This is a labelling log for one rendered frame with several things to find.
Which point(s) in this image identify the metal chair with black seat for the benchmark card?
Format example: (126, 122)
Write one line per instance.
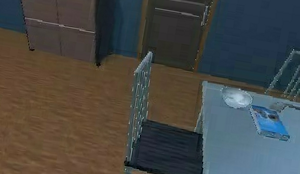
(164, 148)

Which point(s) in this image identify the brown room door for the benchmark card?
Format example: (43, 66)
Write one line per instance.
(175, 25)

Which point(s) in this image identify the brown chest of drawers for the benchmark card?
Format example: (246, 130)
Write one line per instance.
(65, 16)

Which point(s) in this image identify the blue book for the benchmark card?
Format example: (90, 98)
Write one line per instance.
(268, 122)

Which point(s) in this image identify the pale grey table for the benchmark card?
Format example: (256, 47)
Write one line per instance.
(256, 167)

